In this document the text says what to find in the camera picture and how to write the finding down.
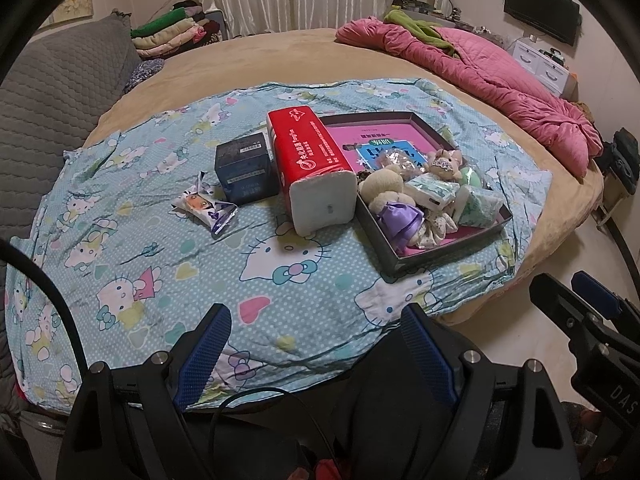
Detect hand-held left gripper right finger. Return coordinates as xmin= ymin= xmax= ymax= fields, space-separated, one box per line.
xmin=400 ymin=304 xmax=583 ymax=480

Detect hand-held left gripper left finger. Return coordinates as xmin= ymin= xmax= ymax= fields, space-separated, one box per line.
xmin=55 ymin=302 xmax=233 ymax=480

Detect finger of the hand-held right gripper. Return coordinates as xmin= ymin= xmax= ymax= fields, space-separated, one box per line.
xmin=529 ymin=272 xmax=601 ymax=356
xmin=571 ymin=270 xmax=640 ymax=331

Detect white lace scrunchie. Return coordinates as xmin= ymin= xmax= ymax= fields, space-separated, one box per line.
xmin=412 ymin=209 xmax=458 ymax=250

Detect green egg sponge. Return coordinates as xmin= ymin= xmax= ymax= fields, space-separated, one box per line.
xmin=459 ymin=166 xmax=485 ymax=192

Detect cream teddy purple ribbon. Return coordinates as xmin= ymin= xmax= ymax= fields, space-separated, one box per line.
xmin=359 ymin=166 xmax=426 ymax=248

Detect tan bear rhinestone bow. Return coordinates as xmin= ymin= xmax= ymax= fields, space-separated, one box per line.
xmin=424 ymin=148 xmax=467 ymax=182

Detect pink rabbit plush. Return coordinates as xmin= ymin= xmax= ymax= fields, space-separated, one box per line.
xmin=374 ymin=151 xmax=418 ymax=176

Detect red tissue pack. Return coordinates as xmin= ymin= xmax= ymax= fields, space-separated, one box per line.
xmin=266 ymin=106 xmax=357 ymax=236

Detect shallow box pink printed base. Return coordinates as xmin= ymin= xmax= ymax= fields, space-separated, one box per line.
xmin=320 ymin=112 xmax=513 ymax=277

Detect person's dark pants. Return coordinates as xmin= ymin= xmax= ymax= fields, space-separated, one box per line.
xmin=177 ymin=345 xmax=466 ymax=480

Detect wooden stool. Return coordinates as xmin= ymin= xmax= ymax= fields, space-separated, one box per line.
xmin=590 ymin=170 xmax=633 ymax=228

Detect cartoon cat printed blanket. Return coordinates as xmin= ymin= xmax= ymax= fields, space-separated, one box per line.
xmin=5 ymin=77 xmax=553 ymax=408

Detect black bag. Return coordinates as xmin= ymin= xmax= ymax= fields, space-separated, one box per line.
xmin=602 ymin=127 xmax=640 ymax=186

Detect white snack packet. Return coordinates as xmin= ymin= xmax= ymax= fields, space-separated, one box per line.
xmin=171 ymin=171 xmax=237 ymax=238

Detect dark square box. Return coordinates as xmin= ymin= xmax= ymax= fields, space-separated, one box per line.
xmin=215 ymin=131 xmax=279 ymax=206

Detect pink quilt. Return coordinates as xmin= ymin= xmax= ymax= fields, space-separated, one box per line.
xmin=335 ymin=17 xmax=603 ymax=178

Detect white drawer unit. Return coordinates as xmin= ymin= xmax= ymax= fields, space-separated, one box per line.
xmin=507 ymin=35 xmax=576 ymax=98

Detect black flat television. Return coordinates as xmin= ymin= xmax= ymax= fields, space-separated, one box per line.
xmin=502 ymin=0 xmax=583 ymax=46

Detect dark floral cloth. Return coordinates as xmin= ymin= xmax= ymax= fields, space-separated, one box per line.
xmin=122 ymin=57 xmax=166 ymax=93

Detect green cloth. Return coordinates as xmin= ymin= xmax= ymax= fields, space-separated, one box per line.
xmin=384 ymin=9 xmax=463 ymax=58

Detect tan bed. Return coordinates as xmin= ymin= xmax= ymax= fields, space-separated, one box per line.
xmin=97 ymin=27 xmax=606 ymax=326

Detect stack of folded clothes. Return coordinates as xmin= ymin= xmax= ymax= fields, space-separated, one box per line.
xmin=131 ymin=0 xmax=226 ymax=58

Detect thin black cable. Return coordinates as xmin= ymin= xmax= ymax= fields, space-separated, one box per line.
xmin=207 ymin=385 xmax=281 ymax=480

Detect blossom wall painting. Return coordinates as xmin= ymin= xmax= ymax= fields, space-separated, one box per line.
xmin=52 ymin=0 xmax=95 ymax=23

